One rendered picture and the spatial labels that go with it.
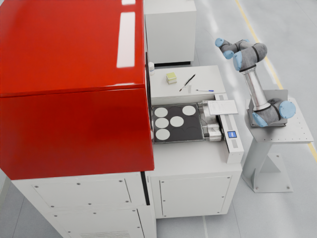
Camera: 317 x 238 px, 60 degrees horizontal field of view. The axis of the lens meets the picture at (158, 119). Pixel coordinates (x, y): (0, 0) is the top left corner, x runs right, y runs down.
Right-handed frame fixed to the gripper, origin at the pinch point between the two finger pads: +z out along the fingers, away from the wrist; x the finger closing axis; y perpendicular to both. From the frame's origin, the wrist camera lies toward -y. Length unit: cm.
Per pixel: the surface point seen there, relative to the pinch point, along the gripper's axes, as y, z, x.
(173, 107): 54, -59, 32
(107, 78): 8, -157, 83
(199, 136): 47, -56, 65
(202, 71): 28.1, -34.0, 7.5
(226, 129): 31, -46, 70
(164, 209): 117, -45, 86
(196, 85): 35, -44, 22
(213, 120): 39, -41, 54
